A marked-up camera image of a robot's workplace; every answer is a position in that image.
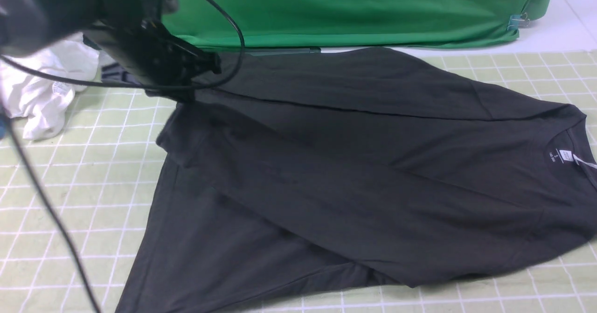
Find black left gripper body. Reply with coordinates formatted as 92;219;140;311
84;0;222;101

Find dark gray long-sleeved shirt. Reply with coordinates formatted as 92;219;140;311
116;48;596;313

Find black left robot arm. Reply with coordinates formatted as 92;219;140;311
1;0;222;101

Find crumpled white shirt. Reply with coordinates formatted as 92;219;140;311
0;33;100;140

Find light green checkered table mat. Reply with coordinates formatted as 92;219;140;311
0;50;597;313

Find green backdrop cloth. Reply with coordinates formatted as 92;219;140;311
131;0;558;51

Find blue garment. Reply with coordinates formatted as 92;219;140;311
0;117;7;140

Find metal binder clip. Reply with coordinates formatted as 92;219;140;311
506;13;531;31

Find green metal base bracket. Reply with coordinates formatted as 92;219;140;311
243;47;321;56

